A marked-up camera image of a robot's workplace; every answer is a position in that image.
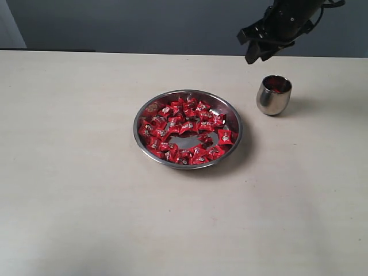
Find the red candy wrapper packet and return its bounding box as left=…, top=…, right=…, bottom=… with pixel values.
left=218, top=129, right=233, bottom=145
left=189, top=148, right=209, bottom=165
left=138, top=120, right=155, bottom=138

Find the stainless steel cup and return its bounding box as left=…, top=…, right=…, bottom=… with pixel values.
left=256, top=75, right=292, bottom=116

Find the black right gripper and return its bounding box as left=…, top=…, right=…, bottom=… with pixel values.
left=236, top=1, right=324, bottom=64

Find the round stainless steel plate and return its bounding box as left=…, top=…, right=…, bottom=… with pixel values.
left=133, top=89, right=243, bottom=170

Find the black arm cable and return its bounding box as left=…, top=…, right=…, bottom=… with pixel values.
left=304, top=0, right=346, bottom=34

